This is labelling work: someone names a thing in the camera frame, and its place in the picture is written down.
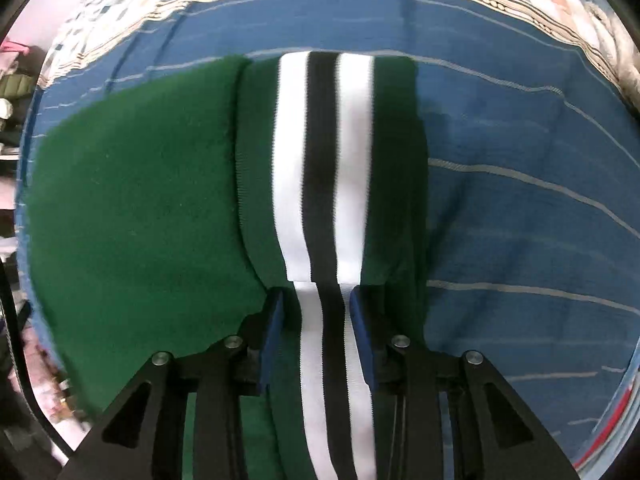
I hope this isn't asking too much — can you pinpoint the green white varsity jacket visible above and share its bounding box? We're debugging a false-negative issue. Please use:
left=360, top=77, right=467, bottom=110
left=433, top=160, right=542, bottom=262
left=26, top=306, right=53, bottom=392
left=25, top=52, right=427, bottom=479

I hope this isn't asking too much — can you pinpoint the clothes pile on rack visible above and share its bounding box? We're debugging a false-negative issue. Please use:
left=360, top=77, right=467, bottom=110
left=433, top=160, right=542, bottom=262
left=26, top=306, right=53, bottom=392
left=0, top=34, right=47, bottom=261

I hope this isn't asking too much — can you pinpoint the red patterned sheet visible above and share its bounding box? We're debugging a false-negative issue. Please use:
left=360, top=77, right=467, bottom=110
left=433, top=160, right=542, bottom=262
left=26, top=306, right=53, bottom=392
left=574, top=386, right=634, bottom=470

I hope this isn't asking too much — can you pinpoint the blue striped plaid bedsheet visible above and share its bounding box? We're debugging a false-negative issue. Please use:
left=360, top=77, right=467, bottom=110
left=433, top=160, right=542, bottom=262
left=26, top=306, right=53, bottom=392
left=15, top=0, right=639, bottom=479

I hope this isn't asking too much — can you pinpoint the black cable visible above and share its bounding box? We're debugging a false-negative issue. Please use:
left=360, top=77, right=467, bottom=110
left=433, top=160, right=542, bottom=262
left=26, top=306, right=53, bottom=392
left=0, top=259, right=76, bottom=461

